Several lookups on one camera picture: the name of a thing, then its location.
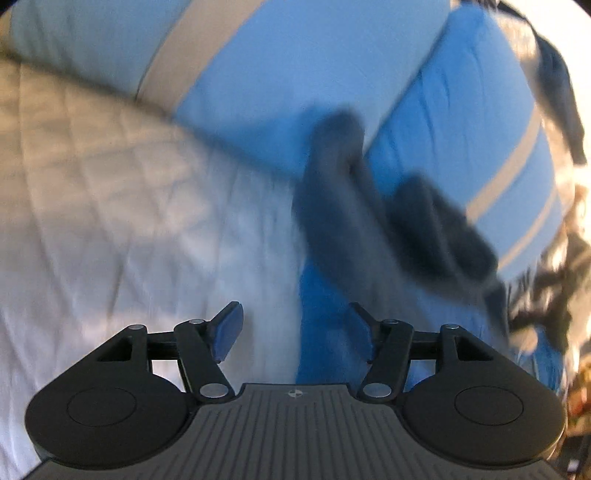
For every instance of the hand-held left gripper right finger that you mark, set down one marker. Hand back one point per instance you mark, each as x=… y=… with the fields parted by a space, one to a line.
x=362 y=331

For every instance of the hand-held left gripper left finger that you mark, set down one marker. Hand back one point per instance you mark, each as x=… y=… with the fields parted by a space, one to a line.
x=228 y=328

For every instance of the blue fleece jacket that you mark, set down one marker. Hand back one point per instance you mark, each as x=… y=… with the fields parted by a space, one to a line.
x=351 y=240

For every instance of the quilted beige bedspread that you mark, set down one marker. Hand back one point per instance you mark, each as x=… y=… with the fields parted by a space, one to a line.
x=115 y=207

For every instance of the black bag red trim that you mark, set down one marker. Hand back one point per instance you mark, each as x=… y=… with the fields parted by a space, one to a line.
x=554 y=295

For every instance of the blue striped pillow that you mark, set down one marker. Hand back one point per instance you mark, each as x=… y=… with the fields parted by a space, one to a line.
x=452 y=115
x=286 y=60

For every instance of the beige lace headboard cover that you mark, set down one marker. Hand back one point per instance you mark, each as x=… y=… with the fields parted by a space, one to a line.
x=521 y=41

